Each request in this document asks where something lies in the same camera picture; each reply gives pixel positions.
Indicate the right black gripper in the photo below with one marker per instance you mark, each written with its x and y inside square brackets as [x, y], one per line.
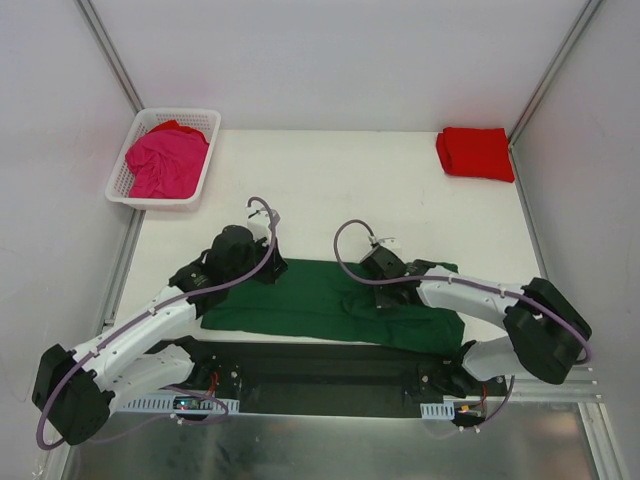
[382, 296]

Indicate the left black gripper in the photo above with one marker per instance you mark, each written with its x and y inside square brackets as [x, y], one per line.
[273, 265]

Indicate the green t-shirt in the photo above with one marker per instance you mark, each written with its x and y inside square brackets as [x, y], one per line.
[317, 299]

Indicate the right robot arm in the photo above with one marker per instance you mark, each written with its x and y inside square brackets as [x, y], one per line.
[544, 334]

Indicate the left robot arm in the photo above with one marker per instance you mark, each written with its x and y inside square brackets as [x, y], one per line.
[77, 390]

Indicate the white plastic basket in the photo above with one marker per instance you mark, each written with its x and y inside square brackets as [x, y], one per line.
[205, 121]

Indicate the pink t-shirt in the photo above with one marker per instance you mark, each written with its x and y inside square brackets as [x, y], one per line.
[167, 162]

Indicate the folded red t-shirt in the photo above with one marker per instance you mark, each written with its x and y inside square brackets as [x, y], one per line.
[475, 153]

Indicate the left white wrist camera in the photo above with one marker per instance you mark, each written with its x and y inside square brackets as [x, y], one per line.
[262, 224]

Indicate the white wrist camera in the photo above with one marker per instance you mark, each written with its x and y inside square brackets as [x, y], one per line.
[262, 224]
[389, 243]

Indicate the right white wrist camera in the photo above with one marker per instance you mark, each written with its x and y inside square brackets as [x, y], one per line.
[389, 243]

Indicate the right slotted cable duct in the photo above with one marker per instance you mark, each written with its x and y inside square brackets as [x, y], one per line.
[444, 411]

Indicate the slotted cable duct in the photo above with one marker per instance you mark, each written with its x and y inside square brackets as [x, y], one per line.
[183, 404]
[444, 411]

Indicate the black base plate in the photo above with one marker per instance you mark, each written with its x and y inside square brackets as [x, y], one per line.
[315, 379]

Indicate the left slotted cable duct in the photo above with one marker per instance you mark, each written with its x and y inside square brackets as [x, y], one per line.
[183, 404]

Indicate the left aluminium corner post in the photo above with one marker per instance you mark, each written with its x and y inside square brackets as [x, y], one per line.
[96, 27]

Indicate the aluminium corner post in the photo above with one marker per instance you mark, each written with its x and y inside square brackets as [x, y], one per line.
[578, 28]
[96, 27]

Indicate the right aluminium corner post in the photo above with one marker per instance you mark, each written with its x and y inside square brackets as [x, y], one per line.
[578, 28]

